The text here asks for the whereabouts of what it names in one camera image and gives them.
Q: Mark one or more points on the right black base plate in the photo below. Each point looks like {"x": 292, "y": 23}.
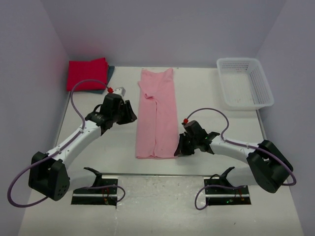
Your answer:
{"x": 216, "y": 196}

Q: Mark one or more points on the white plastic basket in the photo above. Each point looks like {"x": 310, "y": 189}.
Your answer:
{"x": 244, "y": 85}

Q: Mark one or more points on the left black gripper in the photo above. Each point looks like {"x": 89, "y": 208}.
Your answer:
{"x": 125, "y": 112}

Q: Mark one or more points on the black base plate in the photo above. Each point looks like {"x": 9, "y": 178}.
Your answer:
{"x": 95, "y": 197}
{"x": 216, "y": 196}

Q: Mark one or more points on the pink t shirt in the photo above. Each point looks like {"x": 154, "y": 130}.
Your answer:
{"x": 157, "y": 133}

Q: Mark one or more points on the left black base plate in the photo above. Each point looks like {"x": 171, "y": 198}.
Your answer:
{"x": 95, "y": 197}

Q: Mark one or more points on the folded teal t shirt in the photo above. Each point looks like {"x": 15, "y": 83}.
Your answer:
{"x": 110, "y": 73}

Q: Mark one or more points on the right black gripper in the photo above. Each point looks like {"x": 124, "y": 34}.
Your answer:
{"x": 186, "y": 143}

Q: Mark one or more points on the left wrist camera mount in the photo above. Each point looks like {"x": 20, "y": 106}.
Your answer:
{"x": 119, "y": 91}

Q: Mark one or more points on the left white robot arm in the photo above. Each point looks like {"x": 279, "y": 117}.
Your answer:
{"x": 49, "y": 174}

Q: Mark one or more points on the folded red t shirt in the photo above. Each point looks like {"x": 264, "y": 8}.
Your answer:
{"x": 78, "y": 71}

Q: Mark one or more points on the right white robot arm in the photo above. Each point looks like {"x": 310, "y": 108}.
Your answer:
{"x": 266, "y": 166}

